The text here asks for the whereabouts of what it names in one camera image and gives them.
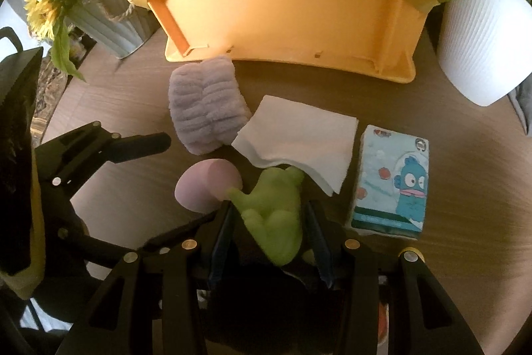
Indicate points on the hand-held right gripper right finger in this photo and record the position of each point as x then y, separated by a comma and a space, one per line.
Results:
321, 245

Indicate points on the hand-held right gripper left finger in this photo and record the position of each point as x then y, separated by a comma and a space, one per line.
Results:
220, 240

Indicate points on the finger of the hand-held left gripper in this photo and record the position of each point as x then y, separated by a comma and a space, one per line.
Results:
108, 247
141, 143

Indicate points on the green plush toy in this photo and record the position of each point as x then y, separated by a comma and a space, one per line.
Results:
274, 213

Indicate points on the pink egg-shaped sponge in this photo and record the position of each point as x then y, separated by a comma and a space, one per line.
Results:
199, 184

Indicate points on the pink knitted item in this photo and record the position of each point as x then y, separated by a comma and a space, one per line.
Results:
203, 105

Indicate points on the white paper napkin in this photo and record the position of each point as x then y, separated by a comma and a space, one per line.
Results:
299, 134

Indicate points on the orange plastic basket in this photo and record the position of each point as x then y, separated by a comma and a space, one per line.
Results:
291, 5

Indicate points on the grey ribbed flower pot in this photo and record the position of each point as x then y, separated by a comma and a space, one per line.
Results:
120, 26

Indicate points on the white paper towel roll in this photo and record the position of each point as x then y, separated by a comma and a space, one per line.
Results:
482, 39

